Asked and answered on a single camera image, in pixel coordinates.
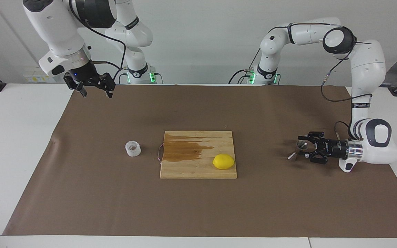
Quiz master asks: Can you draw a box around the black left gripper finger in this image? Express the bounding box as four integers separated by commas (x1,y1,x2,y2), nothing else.
297,131,326,149
297,150,327,164

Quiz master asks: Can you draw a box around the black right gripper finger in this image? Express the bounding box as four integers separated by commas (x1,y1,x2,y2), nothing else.
93,72,116,99
63,72,88,99

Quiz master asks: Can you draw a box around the steel double jigger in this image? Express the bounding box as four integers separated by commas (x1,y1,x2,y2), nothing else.
287,140,308,162

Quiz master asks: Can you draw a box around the yellow lemon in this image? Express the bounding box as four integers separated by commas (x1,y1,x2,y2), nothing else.
212,154,236,170

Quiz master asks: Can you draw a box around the brown paper table mat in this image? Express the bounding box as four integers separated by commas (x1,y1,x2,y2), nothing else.
2,84,397,239

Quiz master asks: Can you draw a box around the wooden cutting board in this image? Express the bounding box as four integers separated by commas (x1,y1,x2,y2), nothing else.
157,130,237,179

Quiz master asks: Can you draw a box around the white yellow wall socket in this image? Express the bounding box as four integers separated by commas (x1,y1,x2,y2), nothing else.
24,66,57,83

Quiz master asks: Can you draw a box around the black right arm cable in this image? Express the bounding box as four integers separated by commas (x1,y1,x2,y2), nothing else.
68,0,127,83

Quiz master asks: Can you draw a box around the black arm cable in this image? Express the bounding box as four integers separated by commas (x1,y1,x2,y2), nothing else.
267,22,373,140
68,0,127,83

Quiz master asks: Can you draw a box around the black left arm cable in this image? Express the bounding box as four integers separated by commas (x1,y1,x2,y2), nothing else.
267,22,373,140

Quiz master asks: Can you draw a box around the black base power cable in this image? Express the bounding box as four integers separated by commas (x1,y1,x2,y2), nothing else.
228,52,263,85

